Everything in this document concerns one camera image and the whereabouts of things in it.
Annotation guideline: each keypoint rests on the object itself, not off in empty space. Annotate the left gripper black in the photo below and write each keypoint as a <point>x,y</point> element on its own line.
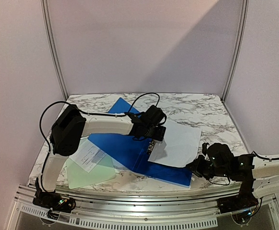
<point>159,135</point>

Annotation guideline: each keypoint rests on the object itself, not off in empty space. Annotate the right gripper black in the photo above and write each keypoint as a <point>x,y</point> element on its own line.
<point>200,168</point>

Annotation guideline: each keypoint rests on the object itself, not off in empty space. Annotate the metal folder clip mechanism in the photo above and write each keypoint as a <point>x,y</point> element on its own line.
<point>151,146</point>

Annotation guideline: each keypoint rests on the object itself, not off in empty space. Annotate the blue file folder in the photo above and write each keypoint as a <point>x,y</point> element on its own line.
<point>133,155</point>

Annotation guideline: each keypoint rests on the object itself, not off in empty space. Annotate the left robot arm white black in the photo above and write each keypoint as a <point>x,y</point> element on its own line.
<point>73,124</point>

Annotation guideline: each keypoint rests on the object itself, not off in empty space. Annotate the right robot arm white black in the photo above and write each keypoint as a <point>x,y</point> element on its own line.
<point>258,175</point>

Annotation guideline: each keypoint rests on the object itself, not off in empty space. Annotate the printed white paper sheet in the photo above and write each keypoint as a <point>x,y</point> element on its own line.
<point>88,155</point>

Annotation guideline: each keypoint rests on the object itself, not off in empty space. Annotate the green translucent clipboard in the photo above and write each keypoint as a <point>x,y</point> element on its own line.
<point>78,178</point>

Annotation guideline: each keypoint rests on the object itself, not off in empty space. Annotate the aluminium front rail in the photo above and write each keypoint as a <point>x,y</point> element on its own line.
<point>101,211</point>

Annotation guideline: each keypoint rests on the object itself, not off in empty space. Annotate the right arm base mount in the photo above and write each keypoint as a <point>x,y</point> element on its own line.
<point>242,206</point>

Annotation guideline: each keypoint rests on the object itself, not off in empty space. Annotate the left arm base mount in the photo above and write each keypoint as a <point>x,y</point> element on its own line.
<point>54,202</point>

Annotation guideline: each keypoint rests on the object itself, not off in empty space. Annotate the right aluminium corner post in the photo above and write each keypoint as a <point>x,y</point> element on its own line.
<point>237,48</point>

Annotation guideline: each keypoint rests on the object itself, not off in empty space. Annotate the aluminium corner post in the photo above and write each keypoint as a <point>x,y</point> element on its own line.
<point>53,49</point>
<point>237,48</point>

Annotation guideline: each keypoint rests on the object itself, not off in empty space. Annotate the left aluminium corner post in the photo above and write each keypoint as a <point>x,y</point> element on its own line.
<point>53,49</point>

